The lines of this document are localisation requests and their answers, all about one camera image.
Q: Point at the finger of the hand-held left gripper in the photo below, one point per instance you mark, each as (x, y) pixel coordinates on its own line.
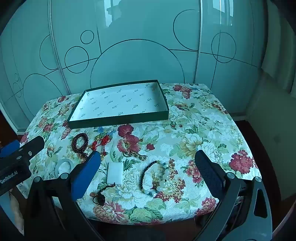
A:
(9, 148)
(33, 143)

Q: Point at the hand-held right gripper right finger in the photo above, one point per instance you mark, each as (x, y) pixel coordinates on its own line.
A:
(208, 173)

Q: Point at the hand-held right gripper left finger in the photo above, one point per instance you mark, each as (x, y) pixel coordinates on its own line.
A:
(86, 176)

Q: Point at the pale jade bangle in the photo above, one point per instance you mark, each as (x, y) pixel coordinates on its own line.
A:
(60, 162)

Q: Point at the green shallow cardboard box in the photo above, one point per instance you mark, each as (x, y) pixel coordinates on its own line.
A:
(120, 102)

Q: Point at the floral tablecloth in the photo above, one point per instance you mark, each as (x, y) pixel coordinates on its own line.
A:
(185, 129)

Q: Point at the frosted glass wardrobe door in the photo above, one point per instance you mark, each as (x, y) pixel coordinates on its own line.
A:
(226, 69)
(138, 34)
(25, 58)

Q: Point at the pale curtain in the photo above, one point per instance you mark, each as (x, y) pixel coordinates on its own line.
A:
(279, 58)

